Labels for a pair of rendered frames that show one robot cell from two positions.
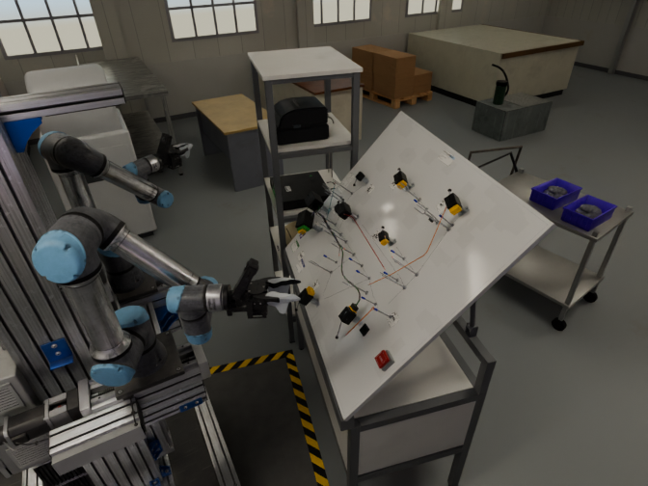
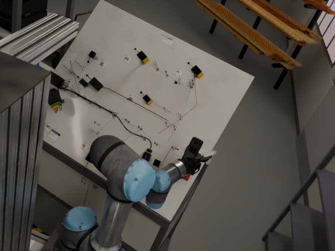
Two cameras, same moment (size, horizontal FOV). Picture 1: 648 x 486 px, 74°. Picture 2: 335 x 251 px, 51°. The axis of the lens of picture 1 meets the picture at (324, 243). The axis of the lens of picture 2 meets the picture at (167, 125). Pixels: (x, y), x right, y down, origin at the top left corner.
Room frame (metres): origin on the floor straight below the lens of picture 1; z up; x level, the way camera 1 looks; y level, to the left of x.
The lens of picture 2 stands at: (0.46, 1.29, 2.50)
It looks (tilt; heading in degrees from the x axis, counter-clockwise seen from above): 35 degrees down; 299
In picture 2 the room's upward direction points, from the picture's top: 21 degrees clockwise
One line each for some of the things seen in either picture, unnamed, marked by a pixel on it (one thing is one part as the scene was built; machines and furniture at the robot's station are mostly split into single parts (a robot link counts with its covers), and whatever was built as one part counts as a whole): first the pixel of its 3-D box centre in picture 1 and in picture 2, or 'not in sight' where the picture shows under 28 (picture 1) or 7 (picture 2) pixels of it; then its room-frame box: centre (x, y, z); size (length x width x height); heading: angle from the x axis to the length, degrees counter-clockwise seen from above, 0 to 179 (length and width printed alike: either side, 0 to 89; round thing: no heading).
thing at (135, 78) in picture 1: (127, 111); not in sight; (5.76, 2.58, 0.59); 2.17 x 0.82 x 1.17; 27
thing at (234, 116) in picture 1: (237, 139); not in sight; (5.21, 1.05, 0.37); 1.33 x 0.69 x 0.73; 28
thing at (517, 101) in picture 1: (510, 98); not in sight; (6.34, -2.80, 0.44); 0.92 x 0.73 x 0.88; 116
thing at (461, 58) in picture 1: (486, 63); not in sight; (8.60, -3.18, 0.46); 2.39 x 1.94 x 0.91; 27
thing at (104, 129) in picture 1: (94, 157); not in sight; (3.77, 2.12, 0.78); 0.79 x 0.69 x 1.56; 27
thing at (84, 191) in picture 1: (80, 198); not in sight; (1.54, 0.98, 1.54); 0.15 x 0.12 x 0.55; 53
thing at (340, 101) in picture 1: (303, 97); not in sight; (6.86, 0.26, 0.40); 2.34 x 0.77 x 0.80; 27
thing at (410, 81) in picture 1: (391, 73); not in sight; (8.20, -1.31, 0.41); 1.39 x 0.99 x 0.82; 27
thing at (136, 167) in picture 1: (136, 170); not in sight; (1.75, 0.82, 1.56); 0.11 x 0.08 x 0.09; 143
